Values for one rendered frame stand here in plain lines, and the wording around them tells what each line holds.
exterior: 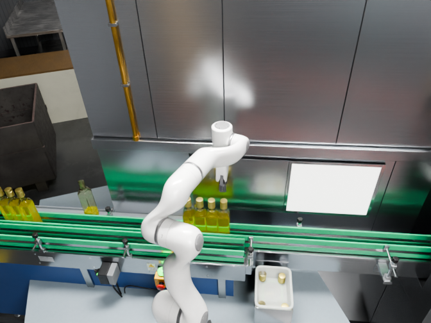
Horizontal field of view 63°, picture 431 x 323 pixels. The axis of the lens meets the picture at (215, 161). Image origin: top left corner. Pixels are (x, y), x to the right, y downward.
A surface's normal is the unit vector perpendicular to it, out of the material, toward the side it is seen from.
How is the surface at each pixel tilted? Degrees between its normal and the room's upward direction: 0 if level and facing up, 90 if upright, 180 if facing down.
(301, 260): 90
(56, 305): 0
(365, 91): 90
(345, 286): 90
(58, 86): 90
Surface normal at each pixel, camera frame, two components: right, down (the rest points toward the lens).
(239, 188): -0.11, 0.61
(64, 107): 0.29, 0.58
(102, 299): -0.04, -0.79
